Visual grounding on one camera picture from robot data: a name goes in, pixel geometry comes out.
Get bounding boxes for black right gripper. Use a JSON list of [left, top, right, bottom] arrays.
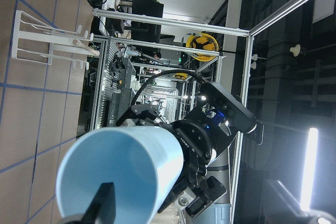
[[115, 104, 227, 218]]

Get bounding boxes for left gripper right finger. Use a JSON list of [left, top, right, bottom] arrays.
[[265, 180, 318, 223]]

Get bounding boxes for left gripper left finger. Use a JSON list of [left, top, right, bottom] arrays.
[[81, 183, 116, 223]]

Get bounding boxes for light blue plastic cup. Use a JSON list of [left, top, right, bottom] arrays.
[[56, 126, 184, 223]]

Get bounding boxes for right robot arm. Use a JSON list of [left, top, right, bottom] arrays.
[[157, 105, 238, 218]]

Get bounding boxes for yellow hard hat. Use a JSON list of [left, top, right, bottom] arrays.
[[186, 33, 219, 62]]

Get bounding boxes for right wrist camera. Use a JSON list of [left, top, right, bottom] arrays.
[[201, 82, 257, 133]]

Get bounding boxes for white wire cup rack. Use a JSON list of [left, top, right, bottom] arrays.
[[10, 10, 100, 70]]

